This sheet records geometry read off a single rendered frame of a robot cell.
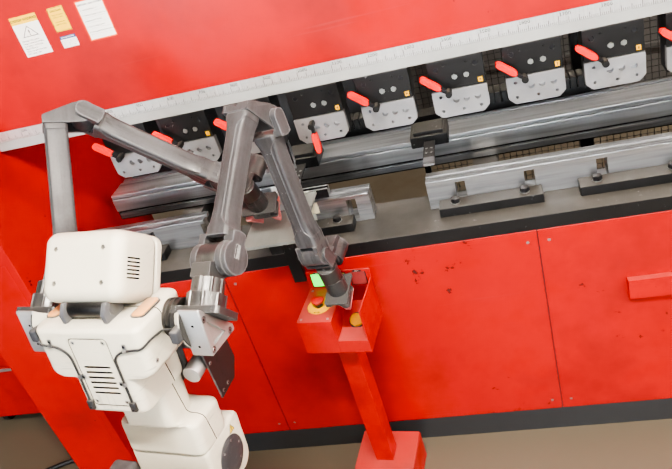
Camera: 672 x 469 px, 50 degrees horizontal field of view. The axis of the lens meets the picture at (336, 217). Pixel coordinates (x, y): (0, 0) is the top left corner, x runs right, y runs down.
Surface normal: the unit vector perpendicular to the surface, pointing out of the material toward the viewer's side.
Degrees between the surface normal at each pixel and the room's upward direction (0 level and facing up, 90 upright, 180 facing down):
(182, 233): 90
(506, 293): 90
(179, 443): 82
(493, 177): 90
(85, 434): 90
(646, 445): 0
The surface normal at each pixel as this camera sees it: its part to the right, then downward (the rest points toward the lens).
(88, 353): -0.33, 0.44
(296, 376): -0.13, 0.55
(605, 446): -0.26, -0.82
